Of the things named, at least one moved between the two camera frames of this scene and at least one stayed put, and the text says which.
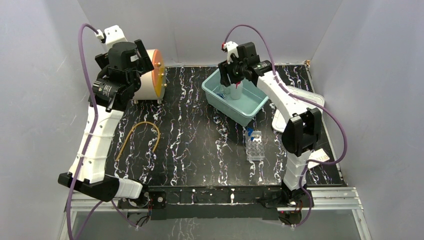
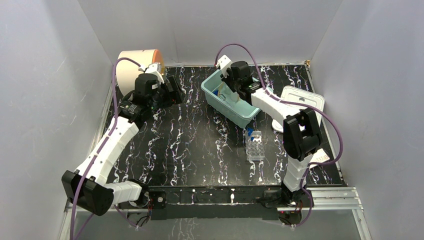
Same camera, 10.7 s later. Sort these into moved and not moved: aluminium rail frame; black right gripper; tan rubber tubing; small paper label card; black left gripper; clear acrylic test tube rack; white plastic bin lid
Moved: black right gripper; tan rubber tubing; black left gripper
Not moved: aluminium rail frame; clear acrylic test tube rack; white plastic bin lid; small paper label card
